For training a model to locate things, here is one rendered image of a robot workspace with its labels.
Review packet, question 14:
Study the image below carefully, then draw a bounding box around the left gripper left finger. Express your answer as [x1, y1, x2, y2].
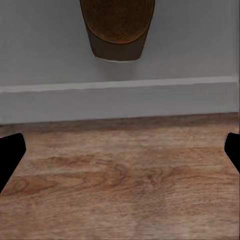
[0, 133, 26, 193]

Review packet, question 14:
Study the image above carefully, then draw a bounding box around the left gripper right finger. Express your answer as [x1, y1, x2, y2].
[224, 133, 240, 172]

